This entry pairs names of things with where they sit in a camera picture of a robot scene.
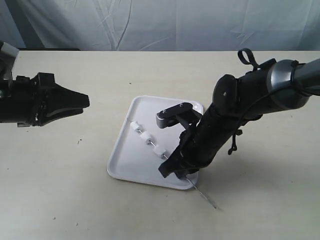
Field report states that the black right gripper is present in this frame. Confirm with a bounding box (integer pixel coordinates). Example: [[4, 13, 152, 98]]
[[158, 104, 239, 180]]

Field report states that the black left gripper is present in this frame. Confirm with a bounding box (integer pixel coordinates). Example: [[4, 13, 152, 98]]
[[17, 72, 90, 127]]

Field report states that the white marshmallow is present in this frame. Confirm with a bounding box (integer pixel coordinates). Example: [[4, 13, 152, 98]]
[[130, 121, 141, 132], [139, 131, 153, 145], [153, 145, 167, 158]]

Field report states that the thin metal skewer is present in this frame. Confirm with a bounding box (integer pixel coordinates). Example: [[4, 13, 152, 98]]
[[135, 125, 218, 210]]

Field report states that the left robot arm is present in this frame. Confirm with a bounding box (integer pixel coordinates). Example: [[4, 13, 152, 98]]
[[0, 41, 90, 128]]

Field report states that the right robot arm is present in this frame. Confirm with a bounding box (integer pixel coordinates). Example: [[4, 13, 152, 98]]
[[157, 59, 320, 178]]

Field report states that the white plastic tray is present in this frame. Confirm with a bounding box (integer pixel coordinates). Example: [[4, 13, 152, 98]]
[[107, 95, 199, 190]]

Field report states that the white backdrop curtain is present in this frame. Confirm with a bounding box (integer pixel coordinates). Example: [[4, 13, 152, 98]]
[[0, 0, 320, 51]]

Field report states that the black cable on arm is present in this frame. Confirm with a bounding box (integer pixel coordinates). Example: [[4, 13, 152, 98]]
[[227, 48, 311, 156]]

